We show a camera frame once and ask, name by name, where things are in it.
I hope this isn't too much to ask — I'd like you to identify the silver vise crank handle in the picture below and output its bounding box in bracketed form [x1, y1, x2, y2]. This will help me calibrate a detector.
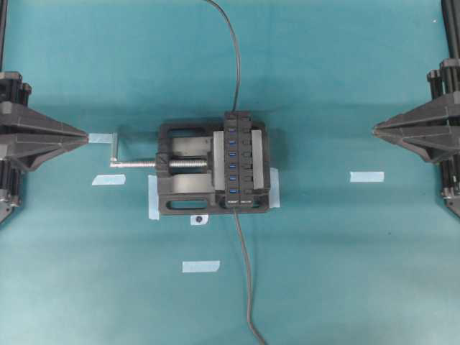
[109, 133, 156, 169]

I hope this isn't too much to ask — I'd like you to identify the grey hub cable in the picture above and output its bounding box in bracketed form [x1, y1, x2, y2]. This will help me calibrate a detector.
[205, 0, 241, 113]
[232, 207, 267, 345]

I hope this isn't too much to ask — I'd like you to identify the white tape with dark dot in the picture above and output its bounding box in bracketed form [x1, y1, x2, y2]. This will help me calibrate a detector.
[190, 214, 208, 226]

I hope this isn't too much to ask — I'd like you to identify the blue tape under vise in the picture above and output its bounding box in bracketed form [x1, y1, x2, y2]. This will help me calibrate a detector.
[148, 175, 160, 221]
[269, 167, 280, 208]

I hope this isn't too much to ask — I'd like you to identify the black right USB hub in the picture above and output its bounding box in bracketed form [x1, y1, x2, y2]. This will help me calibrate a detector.
[238, 111, 254, 207]

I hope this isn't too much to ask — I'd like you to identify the blue tape bottom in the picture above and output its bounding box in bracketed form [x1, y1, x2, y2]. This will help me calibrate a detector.
[182, 260, 221, 273]

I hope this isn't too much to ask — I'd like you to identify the black bench vise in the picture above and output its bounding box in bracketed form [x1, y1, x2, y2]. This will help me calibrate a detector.
[155, 115, 270, 216]

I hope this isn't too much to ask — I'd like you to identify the grey hub cable front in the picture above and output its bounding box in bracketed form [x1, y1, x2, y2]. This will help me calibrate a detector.
[232, 207, 267, 345]

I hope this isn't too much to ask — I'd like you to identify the grey hub cable rear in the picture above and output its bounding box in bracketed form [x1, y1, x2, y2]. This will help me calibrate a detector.
[205, 0, 241, 113]

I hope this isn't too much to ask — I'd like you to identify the blue tape near crank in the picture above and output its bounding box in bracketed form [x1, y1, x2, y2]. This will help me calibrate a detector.
[88, 133, 113, 144]

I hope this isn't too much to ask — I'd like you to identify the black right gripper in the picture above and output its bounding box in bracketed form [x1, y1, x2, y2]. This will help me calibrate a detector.
[373, 59, 460, 219]

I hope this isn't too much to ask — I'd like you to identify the black usb hub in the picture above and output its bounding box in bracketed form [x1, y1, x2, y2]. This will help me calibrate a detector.
[224, 112, 239, 207]
[238, 111, 254, 207]

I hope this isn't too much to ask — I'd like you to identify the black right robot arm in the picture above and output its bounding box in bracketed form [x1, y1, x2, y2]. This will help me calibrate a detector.
[372, 1, 459, 216]

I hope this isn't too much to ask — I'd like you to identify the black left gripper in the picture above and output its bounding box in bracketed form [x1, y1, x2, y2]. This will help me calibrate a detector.
[0, 71, 89, 216]

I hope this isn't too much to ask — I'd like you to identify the blue tape under vise left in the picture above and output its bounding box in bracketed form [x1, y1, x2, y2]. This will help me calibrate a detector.
[148, 175, 160, 221]

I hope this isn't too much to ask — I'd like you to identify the blue tape under vise right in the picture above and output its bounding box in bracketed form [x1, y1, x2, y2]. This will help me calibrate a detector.
[269, 167, 280, 208]

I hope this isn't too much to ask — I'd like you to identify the black left USB hub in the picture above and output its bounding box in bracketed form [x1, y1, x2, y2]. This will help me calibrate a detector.
[224, 112, 239, 207]

